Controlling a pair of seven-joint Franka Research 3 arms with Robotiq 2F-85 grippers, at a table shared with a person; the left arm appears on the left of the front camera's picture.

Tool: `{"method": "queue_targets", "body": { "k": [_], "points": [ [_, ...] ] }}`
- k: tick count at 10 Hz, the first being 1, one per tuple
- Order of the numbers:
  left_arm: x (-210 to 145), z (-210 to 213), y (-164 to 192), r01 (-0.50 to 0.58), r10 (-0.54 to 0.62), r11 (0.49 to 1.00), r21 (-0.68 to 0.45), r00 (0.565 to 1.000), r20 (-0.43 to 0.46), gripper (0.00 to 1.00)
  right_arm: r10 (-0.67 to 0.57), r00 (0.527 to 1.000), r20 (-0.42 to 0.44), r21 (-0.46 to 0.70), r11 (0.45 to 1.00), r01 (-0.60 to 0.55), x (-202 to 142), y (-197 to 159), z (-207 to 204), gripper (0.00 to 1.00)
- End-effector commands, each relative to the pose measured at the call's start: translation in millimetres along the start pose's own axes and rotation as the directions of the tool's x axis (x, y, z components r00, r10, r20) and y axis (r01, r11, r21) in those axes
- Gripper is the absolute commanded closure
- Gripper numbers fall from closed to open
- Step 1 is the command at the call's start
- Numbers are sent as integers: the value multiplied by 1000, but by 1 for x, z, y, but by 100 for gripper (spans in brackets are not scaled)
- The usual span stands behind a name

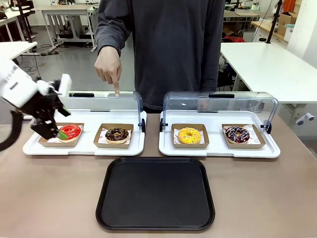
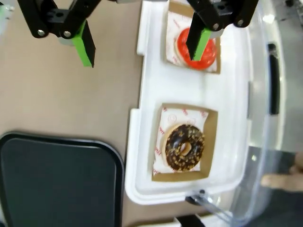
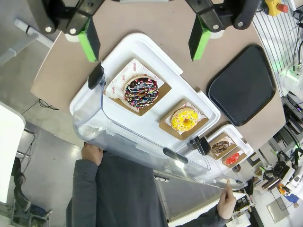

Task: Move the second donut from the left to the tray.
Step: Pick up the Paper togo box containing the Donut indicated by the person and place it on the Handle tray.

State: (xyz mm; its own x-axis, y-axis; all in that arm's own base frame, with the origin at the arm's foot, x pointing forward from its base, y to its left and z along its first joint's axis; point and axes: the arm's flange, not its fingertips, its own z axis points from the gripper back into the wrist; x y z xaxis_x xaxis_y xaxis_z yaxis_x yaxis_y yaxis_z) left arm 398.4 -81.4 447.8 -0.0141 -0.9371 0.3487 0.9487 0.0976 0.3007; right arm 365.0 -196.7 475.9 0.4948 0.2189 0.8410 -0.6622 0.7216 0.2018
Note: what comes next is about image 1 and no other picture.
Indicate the black green-tipped left gripper finger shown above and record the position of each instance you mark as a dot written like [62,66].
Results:
[48,130]
[65,111]

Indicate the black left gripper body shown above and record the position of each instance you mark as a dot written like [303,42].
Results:
[43,105]

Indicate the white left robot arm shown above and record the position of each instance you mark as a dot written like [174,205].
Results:
[15,84]

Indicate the person's right forearm grey sleeve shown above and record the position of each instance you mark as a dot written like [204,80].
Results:
[111,27]

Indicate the red glazed donut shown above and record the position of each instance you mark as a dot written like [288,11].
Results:
[73,131]

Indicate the brown cardboard donut tray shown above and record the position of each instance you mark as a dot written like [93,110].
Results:
[260,145]
[74,145]
[205,145]
[99,145]

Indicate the white display tray base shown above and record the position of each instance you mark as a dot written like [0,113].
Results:
[86,148]
[215,152]

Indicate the chocolate donut with sprinkles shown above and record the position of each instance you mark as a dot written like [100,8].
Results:
[111,135]

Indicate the yellow donut with sprinkles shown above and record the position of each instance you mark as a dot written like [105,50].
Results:
[183,138]

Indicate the black plastic serving tray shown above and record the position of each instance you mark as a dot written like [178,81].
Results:
[156,193]

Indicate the dark donut with white stripes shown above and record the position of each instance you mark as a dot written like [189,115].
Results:
[231,137]

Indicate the person's right hand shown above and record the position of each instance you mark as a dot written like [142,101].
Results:
[107,67]

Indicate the white printed paper liner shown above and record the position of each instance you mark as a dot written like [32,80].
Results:
[176,138]
[53,140]
[101,138]
[253,138]

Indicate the clear hinged display lid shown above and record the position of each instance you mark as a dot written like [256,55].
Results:
[123,101]
[247,104]

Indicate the small white table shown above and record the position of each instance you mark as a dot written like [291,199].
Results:
[15,48]

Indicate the black stand pole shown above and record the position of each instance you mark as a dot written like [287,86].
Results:
[26,22]

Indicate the person's torso dark grey sweater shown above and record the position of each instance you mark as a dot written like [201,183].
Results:
[175,49]

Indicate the background workbench with clutter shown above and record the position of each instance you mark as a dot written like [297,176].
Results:
[241,17]

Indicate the large white table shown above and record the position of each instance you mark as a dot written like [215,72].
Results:
[267,67]

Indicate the black tripod pole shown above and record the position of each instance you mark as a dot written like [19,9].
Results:
[273,22]

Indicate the brown cardboard boxes stack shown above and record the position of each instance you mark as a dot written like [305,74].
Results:
[287,22]

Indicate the white cylindrical fixture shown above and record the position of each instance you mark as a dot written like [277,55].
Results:
[305,119]

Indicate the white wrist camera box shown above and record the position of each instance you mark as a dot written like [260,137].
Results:
[65,86]

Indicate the white frame background desk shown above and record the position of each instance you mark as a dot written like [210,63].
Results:
[69,15]

